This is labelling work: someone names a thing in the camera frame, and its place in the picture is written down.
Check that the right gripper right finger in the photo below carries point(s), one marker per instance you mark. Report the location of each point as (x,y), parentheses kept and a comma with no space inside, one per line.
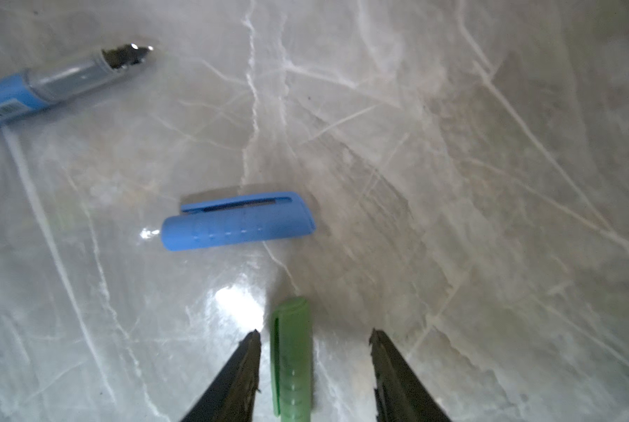
(399,394)

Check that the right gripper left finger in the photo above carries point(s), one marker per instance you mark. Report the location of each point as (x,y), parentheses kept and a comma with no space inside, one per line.
(231,395)

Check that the green pen cap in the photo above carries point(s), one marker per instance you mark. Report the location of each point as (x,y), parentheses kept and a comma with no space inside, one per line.
(291,347)

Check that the blue pen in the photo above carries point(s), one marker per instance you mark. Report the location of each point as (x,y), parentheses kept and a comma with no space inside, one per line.
(39,88)

